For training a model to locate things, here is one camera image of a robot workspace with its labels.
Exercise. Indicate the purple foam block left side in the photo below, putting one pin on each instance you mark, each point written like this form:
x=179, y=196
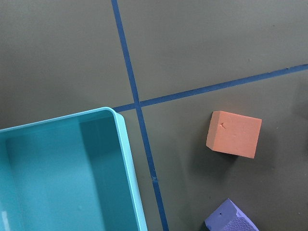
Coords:
x=229, y=217

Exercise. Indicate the orange foam block left side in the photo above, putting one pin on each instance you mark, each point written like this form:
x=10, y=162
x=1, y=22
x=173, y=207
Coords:
x=233, y=134

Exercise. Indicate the teal plastic bin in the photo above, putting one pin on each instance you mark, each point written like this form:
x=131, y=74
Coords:
x=71, y=173

